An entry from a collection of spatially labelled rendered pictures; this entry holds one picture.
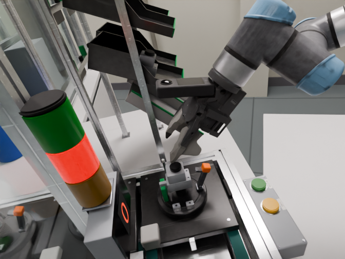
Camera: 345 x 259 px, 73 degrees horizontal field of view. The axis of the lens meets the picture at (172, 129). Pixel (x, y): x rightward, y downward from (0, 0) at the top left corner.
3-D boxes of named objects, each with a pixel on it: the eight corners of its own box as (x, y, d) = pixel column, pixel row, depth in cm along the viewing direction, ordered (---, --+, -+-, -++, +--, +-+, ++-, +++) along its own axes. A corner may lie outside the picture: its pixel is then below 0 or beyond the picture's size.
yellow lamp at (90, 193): (113, 177, 36) (101, 153, 33) (110, 203, 32) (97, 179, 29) (81, 184, 36) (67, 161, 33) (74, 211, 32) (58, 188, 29)
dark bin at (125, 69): (181, 75, 81) (188, 54, 76) (181, 92, 70) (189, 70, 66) (100, 53, 77) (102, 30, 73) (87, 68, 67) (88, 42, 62)
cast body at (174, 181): (189, 175, 65) (186, 156, 61) (192, 187, 61) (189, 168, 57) (159, 182, 65) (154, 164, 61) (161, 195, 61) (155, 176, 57)
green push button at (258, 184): (262, 181, 68) (262, 176, 67) (268, 191, 65) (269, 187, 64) (248, 184, 68) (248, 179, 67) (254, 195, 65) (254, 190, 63)
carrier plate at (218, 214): (212, 163, 77) (212, 158, 76) (239, 229, 58) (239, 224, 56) (141, 179, 77) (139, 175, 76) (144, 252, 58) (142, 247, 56)
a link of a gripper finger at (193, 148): (193, 173, 51) (212, 136, 50) (170, 166, 49) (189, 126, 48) (188, 168, 54) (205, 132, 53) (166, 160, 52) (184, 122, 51)
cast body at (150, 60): (156, 72, 76) (160, 51, 72) (154, 78, 72) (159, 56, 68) (130, 65, 75) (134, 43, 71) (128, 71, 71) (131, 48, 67)
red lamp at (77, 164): (101, 152, 33) (88, 124, 30) (97, 179, 29) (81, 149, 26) (66, 160, 33) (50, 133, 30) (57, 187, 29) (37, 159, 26)
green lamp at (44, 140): (88, 124, 30) (72, 90, 27) (81, 148, 26) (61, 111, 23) (50, 132, 30) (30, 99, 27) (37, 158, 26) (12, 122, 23)
